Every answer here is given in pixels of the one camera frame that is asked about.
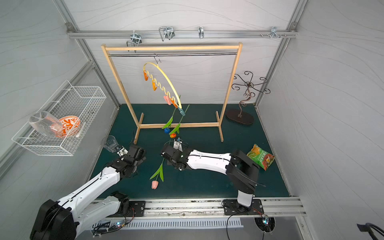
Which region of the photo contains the orange yellow tulip flower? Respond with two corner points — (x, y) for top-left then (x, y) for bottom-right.
(169, 105), (190, 139)

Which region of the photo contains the blue tulip flower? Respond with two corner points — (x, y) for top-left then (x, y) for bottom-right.
(162, 108), (180, 134)

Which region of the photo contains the yellow wavy clothes hanger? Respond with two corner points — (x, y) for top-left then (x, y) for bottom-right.
(142, 53), (183, 109)

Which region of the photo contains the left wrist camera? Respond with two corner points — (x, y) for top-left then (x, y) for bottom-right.
(117, 146), (128, 157)

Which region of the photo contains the metal hook bracket small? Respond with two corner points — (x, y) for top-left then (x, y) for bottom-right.
(198, 27), (204, 39)

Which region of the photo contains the pink clothes clip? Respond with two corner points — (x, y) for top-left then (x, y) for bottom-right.
(164, 95), (172, 106)

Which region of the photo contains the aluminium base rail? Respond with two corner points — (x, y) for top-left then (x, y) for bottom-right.
(61, 196), (307, 218)

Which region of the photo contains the aluminium top rail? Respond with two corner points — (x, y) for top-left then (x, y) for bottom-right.
(67, 23), (299, 40)

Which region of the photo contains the teal clothes clip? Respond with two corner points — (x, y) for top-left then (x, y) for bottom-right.
(179, 109), (186, 116)

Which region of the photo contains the metal hook bracket left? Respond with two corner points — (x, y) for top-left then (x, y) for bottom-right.
(127, 31), (142, 47)

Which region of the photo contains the metal hook bracket middle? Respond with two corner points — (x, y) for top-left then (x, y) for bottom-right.
(159, 27), (175, 42)

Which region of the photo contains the white wire wall basket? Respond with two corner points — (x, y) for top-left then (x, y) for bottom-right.
(12, 81), (106, 157)

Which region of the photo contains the metal hook bracket right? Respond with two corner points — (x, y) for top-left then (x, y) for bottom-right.
(260, 27), (287, 39)

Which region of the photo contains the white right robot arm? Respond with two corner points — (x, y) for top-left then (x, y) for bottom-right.
(161, 145), (260, 209)

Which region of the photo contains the bronze wire jewelry stand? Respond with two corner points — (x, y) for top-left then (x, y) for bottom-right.
(226, 71), (271, 126)

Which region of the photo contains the wooden clothes rack frame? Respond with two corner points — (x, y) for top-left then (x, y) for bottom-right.
(101, 42), (243, 144)

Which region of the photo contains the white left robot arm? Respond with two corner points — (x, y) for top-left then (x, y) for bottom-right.
(30, 145), (146, 240)

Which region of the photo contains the pink tulip flower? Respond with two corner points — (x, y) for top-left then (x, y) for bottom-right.
(150, 159), (165, 190)

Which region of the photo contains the clear plastic pitcher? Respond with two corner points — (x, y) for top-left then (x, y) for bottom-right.
(28, 111), (63, 138)

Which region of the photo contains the clear faceted drinking glass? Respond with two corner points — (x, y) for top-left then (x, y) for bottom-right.
(103, 135), (120, 153)

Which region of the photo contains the green snack bag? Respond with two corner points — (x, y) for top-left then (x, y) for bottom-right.
(247, 144), (275, 171)

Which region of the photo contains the orange white patterned bowl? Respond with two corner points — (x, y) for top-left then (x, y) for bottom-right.
(51, 116), (81, 138)

